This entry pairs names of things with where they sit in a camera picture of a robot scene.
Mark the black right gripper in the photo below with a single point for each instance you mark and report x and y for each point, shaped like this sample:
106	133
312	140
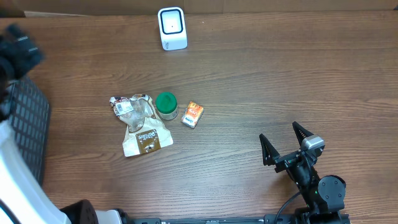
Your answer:
270	153

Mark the small orange snack packet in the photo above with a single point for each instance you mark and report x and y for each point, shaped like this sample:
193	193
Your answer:
192	114

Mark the green lid jar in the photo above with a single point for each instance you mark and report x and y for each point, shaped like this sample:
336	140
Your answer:
167	105

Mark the brown beige cookie pouch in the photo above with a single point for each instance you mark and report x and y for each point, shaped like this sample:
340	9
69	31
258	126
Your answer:
145	131

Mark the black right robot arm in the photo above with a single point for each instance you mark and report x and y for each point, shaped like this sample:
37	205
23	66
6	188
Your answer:
318	200

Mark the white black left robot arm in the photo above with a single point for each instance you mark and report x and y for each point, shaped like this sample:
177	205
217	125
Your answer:
22	198

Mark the white barcode scanner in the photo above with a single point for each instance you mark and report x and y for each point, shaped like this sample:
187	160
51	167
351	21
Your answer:
172	28

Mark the grey plastic shopping basket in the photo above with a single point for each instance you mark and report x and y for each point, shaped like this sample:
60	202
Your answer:
28	111

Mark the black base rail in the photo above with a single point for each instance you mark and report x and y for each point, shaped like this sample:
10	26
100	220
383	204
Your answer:
211	221

